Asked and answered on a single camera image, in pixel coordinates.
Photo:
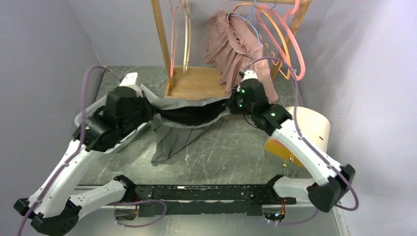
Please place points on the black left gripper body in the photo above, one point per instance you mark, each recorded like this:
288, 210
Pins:
141, 113

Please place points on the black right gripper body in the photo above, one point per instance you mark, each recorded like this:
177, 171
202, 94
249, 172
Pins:
237, 105

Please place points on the grey skirt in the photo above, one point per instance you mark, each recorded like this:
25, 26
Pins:
177, 122

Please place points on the pink pleated skirt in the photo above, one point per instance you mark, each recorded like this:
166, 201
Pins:
230, 47

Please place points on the blue wire hanger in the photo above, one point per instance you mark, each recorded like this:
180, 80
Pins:
249, 21

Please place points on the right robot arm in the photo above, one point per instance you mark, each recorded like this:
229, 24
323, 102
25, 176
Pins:
329, 181

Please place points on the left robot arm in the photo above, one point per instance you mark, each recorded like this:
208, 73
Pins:
53, 209

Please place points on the orange wavy plastic hanger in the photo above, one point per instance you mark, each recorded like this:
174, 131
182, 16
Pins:
281, 47

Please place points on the thick pink plastic hanger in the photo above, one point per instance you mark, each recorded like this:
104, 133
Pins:
291, 22

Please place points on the beige wooden hanger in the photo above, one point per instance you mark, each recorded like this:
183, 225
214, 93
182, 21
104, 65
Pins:
187, 46

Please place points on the white plastic laundry basket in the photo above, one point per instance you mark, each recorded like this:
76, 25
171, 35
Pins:
111, 120

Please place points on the wooden clothes rack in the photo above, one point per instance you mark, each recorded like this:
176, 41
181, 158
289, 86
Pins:
198, 82

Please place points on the cream cylinder with orange base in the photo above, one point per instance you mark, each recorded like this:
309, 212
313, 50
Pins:
313, 125

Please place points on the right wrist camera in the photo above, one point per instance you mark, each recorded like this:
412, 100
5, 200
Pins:
245, 75

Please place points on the black base frame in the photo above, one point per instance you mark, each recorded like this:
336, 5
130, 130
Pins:
200, 199

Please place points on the thin pink wire hanger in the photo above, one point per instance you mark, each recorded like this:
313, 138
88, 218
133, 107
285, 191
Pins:
175, 13

